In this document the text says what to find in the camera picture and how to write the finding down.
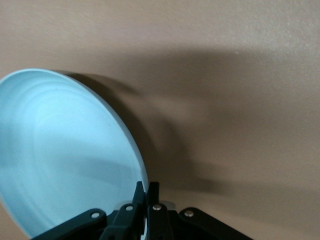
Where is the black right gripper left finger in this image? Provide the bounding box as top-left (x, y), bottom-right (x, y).
top-left (99, 181), bottom-right (146, 240)

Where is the light blue plate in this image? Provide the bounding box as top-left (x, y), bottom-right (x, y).
top-left (0, 68), bottom-right (148, 240)

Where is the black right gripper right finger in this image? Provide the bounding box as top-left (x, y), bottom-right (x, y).
top-left (146, 181), bottom-right (174, 240)

